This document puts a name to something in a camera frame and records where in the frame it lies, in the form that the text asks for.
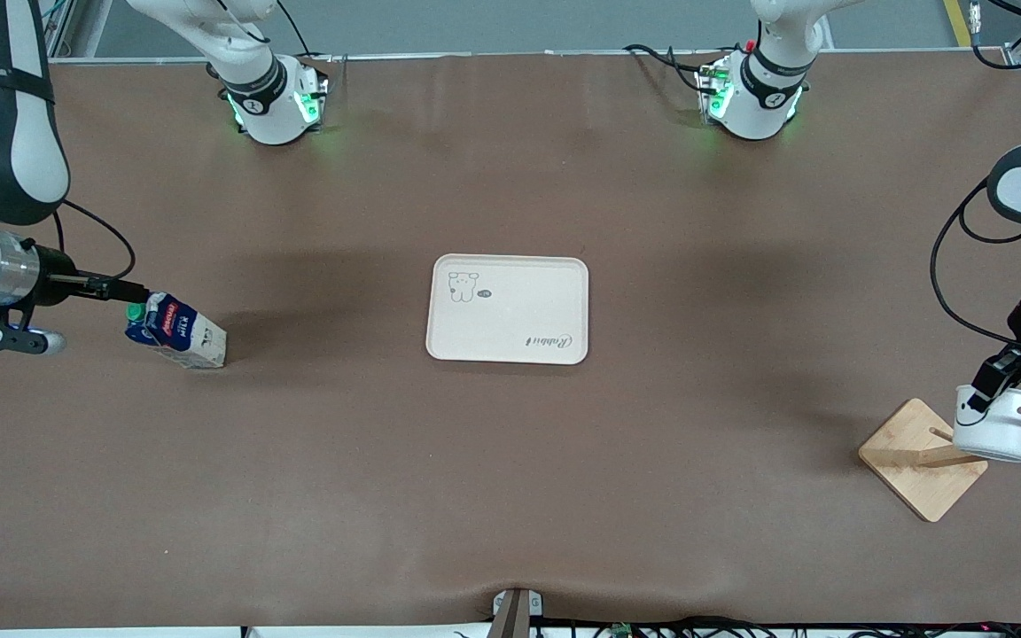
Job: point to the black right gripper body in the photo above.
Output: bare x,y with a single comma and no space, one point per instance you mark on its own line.
56,264

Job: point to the white smiley face cup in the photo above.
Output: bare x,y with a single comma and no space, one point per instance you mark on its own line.
998,430

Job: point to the blue white milk carton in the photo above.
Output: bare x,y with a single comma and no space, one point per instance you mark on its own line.
183,335

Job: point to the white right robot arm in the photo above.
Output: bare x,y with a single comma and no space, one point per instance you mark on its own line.
5,133

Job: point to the cream rabbit print tray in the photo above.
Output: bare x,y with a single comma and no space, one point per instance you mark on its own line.
507,310

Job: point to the wooden mug tree stand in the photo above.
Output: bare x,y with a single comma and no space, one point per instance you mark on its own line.
918,461

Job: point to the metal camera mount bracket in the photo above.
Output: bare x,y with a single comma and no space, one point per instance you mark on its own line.
513,613

